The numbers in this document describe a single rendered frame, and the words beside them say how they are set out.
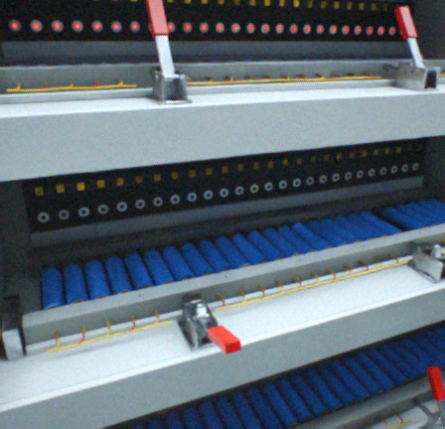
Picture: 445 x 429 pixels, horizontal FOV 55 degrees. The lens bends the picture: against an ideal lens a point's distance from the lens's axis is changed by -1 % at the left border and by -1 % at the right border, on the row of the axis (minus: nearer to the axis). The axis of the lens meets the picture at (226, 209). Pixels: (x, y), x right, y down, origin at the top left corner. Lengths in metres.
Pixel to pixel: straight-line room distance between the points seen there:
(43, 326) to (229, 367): 0.16
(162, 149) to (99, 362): 0.17
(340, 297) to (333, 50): 0.34
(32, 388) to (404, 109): 0.40
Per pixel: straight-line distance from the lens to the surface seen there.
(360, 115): 0.43
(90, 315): 0.38
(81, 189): 0.47
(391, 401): 0.58
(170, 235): 0.49
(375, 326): 0.45
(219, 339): 0.31
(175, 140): 0.34
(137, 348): 0.37
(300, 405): 0.55
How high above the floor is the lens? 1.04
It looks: 4 degrees down
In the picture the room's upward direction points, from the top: 7 degrees counter-clockwise
